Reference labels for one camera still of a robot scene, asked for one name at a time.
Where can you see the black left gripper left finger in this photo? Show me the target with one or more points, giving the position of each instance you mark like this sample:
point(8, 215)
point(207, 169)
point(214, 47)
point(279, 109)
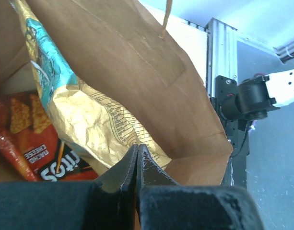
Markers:
point(106, 203)

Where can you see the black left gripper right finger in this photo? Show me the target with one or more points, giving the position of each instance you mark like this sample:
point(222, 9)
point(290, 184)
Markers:
point(163, 204)

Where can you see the large gold snack bag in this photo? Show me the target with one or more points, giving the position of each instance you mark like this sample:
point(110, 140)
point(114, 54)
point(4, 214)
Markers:
point(97, 128)

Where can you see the red Doritos chip bag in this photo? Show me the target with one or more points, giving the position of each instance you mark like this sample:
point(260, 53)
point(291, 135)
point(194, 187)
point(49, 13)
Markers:
point(30, 143)

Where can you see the red paper bag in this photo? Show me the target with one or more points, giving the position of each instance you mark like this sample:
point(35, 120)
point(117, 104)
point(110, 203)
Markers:
point(118, 48)

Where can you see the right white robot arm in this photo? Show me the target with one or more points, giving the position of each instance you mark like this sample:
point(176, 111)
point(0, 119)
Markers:
point(254, 98)

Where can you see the aluminium table rail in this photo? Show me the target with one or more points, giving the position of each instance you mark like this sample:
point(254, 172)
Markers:
point(238, 56)

